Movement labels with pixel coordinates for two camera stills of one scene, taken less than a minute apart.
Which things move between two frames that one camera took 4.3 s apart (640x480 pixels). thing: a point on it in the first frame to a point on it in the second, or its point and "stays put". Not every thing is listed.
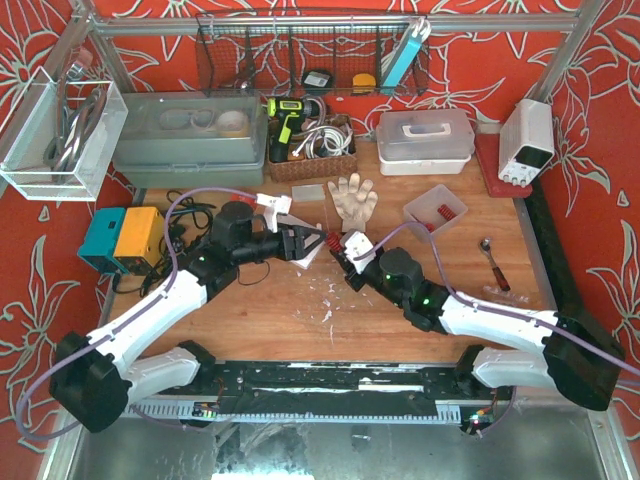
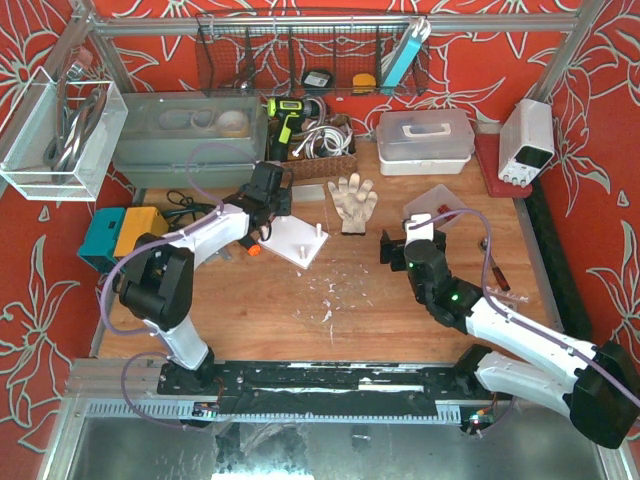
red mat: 488,151 stays put
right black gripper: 351,270 to 395,250
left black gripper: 289,243 to 257,230
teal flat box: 404,56 stays put
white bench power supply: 526,141 stays put
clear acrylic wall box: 58,141 stays put
